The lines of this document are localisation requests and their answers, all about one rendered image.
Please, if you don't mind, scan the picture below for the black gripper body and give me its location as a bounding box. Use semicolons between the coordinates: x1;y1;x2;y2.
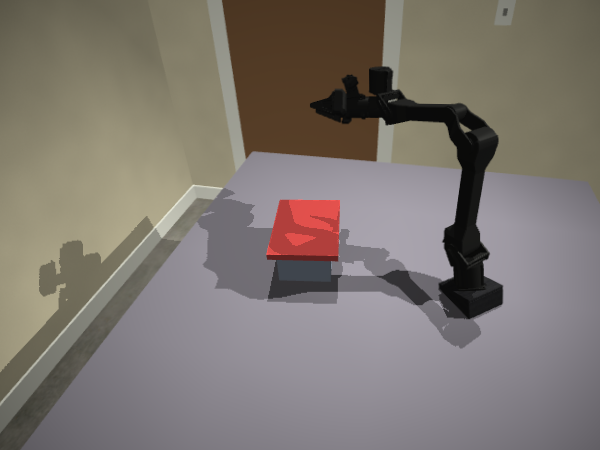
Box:
333;89;369;124

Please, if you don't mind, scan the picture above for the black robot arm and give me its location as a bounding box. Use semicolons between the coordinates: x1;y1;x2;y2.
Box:
369;67;498;291

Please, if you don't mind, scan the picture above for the red rectangular slab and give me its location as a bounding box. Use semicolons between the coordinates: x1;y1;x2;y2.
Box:
266;200;340;261

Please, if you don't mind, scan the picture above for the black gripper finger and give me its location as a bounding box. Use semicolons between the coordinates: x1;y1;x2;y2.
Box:
310;91;335;116
316;110;341;123

